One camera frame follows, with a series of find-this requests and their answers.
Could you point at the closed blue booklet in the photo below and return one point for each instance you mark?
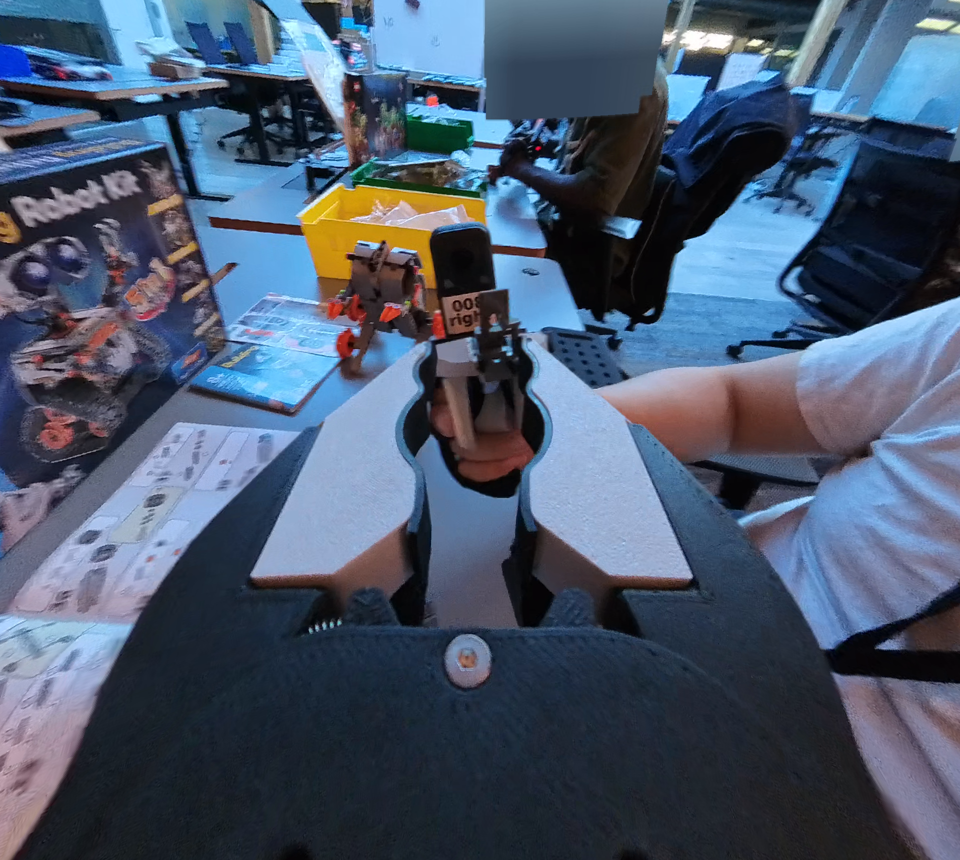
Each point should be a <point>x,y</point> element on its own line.
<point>262,376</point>

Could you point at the wood-edged desk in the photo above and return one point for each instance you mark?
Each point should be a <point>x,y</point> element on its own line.
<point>112,88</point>

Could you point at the yellow plastic bin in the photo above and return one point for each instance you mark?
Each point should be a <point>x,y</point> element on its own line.
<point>322,238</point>

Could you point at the green plastic bin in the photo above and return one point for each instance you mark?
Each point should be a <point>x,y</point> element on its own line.
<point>435,134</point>
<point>367,176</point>

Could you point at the black toy vehicle orange wheels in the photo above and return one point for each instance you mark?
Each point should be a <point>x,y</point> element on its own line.
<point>382,275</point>

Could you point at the leaning poster board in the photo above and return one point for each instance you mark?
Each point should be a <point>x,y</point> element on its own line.
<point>315,58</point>

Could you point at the clear plastic bags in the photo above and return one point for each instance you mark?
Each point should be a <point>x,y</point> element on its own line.
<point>405,215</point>

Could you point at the colourful tall box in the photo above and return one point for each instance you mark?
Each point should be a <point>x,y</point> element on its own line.
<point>375,118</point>

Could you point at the blue toy box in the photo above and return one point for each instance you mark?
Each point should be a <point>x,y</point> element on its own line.
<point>90,275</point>

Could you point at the open instruction booklet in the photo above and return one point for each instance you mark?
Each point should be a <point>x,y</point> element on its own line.
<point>150,500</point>

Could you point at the person's right hand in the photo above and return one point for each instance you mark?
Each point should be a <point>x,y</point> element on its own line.
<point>487,459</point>

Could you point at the grey desk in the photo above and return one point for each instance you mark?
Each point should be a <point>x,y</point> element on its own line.
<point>247,260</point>

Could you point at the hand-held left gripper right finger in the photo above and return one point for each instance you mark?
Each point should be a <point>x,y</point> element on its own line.
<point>607,500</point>

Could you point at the printed leaflet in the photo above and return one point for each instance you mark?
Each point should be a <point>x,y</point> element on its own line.
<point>292,324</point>

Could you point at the whiteboard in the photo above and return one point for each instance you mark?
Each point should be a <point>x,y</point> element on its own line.
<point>427,20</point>

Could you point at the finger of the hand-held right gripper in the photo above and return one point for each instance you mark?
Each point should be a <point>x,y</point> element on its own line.
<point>501,406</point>
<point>459,403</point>

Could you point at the person's right forearm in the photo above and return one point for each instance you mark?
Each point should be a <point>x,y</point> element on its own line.
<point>675,403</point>

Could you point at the black office chair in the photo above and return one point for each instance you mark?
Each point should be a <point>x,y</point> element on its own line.
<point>637,275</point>
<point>862,260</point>

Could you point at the blue cloth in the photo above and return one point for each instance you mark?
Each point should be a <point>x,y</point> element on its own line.
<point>727,133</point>

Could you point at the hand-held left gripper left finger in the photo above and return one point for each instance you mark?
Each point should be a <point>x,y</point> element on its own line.
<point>337,500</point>

